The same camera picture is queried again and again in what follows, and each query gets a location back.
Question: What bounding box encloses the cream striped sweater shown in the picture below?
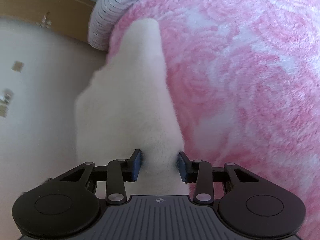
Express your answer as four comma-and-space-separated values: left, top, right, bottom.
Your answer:
74, 19, 192, 196

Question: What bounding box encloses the brown cardboard box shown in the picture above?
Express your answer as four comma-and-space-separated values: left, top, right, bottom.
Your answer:
0, 0, 96, 43

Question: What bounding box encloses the pink floral blanket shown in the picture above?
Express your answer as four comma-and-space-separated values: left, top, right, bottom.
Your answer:
104, 0, 320, 230

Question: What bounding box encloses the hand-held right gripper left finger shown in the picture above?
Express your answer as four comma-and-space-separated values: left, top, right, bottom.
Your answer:
60, 149, 143, 205

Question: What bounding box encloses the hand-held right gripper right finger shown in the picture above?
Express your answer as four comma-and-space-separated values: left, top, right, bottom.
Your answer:
177, 151, 260, 205

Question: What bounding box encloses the lilac striped duvet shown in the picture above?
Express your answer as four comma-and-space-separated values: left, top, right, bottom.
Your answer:
88, 0, 168, 52

